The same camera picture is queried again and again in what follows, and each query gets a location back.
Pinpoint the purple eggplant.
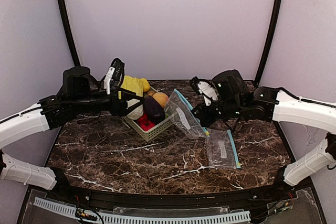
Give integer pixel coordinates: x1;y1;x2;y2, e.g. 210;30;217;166
144;96;165;124

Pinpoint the clear zip bag blue zipper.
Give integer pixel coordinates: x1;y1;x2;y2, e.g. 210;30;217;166
164;89;209;139

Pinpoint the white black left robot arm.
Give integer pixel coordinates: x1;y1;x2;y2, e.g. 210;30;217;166
1;65;144;190

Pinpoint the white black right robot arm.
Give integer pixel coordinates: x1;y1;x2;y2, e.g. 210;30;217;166
190;70;335;187

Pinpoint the yellow napa cabbage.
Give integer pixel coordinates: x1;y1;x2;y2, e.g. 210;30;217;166
119;75;145;120

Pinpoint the yellow lemon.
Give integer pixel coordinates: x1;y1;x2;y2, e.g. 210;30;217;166
139;78;151;94

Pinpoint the red bell pepper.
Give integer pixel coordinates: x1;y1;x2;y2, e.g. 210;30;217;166
136;113;155;132

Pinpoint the orange pink peach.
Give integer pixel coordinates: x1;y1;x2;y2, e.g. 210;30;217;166
152;92;169;107

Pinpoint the pale green plastic basket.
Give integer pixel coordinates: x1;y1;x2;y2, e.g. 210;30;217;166
123;86;172;142

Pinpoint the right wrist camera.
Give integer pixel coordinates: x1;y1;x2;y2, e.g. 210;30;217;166
189;76;220;106

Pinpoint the black front rail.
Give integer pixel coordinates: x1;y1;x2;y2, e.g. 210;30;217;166
47;185;296;210

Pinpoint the black frame post left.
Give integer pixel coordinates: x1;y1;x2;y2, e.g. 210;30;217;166
57;0;81;67

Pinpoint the black frame post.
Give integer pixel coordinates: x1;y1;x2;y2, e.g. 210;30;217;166
57;0;81;67
253;0;282;87

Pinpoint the black frame post right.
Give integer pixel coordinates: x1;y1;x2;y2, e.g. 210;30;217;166
253;0;282;87

